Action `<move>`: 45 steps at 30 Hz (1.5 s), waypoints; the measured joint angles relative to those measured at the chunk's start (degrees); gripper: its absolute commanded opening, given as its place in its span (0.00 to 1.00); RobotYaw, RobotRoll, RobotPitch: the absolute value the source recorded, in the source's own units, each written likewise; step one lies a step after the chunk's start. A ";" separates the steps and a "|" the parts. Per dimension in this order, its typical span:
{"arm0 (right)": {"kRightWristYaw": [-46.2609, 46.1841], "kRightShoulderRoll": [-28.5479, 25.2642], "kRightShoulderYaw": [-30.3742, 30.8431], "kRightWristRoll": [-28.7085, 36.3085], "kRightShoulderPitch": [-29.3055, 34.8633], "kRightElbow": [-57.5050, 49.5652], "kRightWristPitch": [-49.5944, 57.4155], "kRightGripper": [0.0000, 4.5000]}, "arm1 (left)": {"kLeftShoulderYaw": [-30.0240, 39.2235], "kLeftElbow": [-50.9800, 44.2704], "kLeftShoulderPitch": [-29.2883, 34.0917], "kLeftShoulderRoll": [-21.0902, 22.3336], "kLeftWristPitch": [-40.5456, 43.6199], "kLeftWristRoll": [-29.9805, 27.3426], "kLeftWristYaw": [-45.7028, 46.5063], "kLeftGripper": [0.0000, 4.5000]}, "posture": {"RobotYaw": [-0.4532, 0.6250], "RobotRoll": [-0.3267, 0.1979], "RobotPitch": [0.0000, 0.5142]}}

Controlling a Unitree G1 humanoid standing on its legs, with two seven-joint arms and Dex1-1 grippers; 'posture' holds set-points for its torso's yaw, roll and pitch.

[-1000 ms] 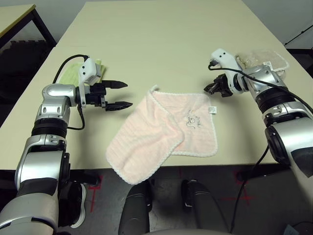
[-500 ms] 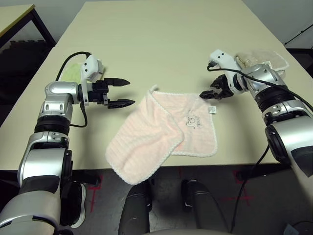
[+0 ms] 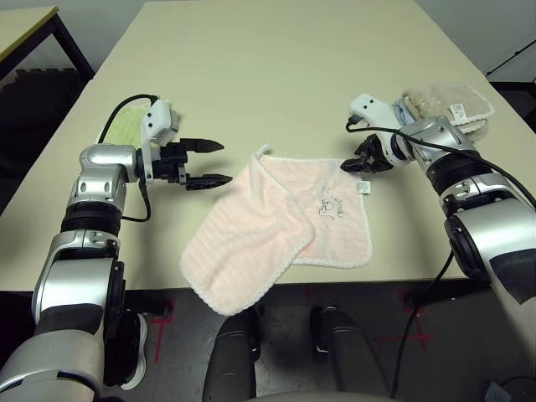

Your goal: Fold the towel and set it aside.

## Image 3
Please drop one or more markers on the green folded towel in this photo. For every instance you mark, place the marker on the green folded towel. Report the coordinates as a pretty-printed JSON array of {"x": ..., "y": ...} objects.
[{"x": 125, "y": 125}]

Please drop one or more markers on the beige folded towel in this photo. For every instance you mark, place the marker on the beige folded towel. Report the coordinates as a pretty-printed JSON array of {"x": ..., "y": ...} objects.
[{"x": 435, "y": 98}]

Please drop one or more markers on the black-framed side table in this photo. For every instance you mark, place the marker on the black-framed side table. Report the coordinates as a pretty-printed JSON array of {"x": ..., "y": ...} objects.
[{"x": 21, "y": 25}]

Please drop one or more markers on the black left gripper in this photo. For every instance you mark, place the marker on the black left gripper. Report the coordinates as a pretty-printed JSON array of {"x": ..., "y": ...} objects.
[{"x": 169, "y": 163}]

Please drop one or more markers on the small grey blue box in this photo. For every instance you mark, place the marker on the small grey blue box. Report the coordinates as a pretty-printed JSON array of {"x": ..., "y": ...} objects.
[{"x": 497, "y": 394}]

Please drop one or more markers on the pink fluffy towel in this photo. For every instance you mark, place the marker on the pink fluffy towel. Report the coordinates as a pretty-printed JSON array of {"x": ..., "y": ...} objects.
[{"x": 251, "y": 234}]

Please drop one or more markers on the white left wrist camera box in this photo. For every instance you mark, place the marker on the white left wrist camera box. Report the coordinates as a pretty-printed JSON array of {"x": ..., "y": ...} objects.
[{"x": 157, "y": 119}]

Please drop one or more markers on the grey robot left leg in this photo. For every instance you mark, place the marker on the grey robot left leg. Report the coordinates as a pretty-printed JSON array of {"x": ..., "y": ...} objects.
[{"x": 230, "y": 364}]

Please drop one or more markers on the light blue folded towel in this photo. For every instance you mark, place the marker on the light blue folded towel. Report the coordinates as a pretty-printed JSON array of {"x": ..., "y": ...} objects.
[{"x": 401, "y": 112}]

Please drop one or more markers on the white-soled sneaker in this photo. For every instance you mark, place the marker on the white-soled sneaker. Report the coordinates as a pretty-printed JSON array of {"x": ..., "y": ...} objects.
[{"x": 142, "y": 343}]

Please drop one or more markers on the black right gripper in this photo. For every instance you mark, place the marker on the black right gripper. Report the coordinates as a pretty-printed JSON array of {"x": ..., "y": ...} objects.
[{"x": 380, "y": 155}]

